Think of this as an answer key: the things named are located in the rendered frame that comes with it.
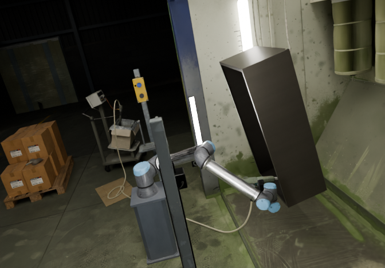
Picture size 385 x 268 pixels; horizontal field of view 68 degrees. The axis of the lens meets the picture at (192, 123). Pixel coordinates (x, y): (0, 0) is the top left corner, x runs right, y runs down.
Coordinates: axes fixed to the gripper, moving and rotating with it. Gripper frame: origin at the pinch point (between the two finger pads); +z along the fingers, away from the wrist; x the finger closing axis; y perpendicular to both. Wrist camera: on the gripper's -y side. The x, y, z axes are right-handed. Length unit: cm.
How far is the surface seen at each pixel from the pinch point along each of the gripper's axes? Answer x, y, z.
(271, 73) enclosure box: -6, -95, -23
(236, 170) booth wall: 24, 30, 86
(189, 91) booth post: -34, -64, 91
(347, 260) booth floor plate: 59, 46, -52
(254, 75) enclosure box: -19, -94, -22
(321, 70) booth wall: 113, -88, 76
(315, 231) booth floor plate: 58, 47, -15
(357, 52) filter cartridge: 112, -109, 29
